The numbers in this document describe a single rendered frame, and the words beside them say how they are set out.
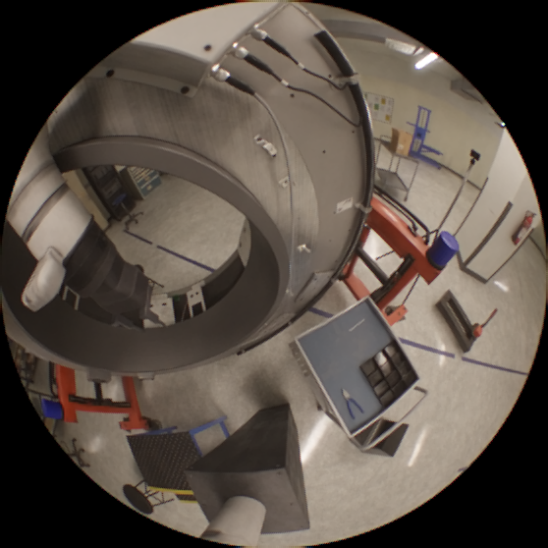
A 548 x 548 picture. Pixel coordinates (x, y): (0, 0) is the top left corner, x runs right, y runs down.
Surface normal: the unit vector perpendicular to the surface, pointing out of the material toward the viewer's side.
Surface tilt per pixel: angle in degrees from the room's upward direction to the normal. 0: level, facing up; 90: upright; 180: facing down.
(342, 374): 0
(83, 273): 90
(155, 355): 33
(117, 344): 59
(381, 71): 90
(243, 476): 0
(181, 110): 90
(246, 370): 0
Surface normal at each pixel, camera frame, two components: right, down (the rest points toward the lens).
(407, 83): -0.43, 0.77
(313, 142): 0.42, 0.74
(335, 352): -0.09, -0.55
